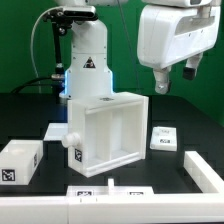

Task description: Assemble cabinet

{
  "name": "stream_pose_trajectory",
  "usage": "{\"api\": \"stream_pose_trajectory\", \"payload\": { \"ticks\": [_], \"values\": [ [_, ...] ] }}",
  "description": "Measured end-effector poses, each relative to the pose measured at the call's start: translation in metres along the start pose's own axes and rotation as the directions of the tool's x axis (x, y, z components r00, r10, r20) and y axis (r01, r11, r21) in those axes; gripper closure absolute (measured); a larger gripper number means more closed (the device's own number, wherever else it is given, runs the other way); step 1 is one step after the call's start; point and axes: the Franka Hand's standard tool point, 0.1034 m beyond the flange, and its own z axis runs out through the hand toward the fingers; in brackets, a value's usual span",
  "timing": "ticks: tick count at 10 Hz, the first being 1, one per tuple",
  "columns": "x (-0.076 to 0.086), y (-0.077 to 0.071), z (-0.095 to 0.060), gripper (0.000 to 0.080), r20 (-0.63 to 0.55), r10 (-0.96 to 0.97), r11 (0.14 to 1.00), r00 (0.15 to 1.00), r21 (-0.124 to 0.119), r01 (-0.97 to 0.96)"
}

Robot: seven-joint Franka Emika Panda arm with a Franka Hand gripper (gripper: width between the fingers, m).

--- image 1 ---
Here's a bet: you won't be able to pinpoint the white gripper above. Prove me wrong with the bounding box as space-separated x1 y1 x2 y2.
137 5 221 94

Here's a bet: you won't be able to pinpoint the white cabinet body box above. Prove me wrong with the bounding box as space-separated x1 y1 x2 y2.
62 92 148 177

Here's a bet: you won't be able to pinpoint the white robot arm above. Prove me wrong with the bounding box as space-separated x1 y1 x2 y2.
54 0 222 99

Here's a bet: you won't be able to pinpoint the white cabinet top block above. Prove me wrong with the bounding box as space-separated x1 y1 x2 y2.
0 140 43 185

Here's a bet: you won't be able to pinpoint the white base marker plate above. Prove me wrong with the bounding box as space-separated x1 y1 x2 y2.
44 123 68 141

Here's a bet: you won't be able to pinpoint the white L-shaped fence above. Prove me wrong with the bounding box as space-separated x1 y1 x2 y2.
0 151 224 224

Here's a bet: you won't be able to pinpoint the black camera on stand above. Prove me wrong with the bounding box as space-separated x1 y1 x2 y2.
43 6 98 84

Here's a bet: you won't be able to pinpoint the white camera cable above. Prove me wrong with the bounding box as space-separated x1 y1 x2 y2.
30 6 64 94

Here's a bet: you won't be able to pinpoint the black cables at base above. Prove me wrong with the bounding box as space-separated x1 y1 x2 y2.
10 77 58 94

